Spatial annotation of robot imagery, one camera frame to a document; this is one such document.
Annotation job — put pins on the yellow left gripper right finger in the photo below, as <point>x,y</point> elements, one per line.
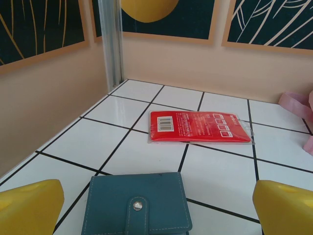
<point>286,210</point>

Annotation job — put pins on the aluminium corner post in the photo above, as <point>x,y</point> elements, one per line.
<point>111,49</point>

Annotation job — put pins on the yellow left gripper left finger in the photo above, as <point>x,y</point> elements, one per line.
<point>29,208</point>

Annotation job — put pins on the pink backpack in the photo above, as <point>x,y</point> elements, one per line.
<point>296,104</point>

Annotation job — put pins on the red card packet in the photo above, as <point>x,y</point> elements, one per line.
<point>200,129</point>

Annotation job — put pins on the teal leather wallet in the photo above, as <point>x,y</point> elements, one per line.
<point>115,195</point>

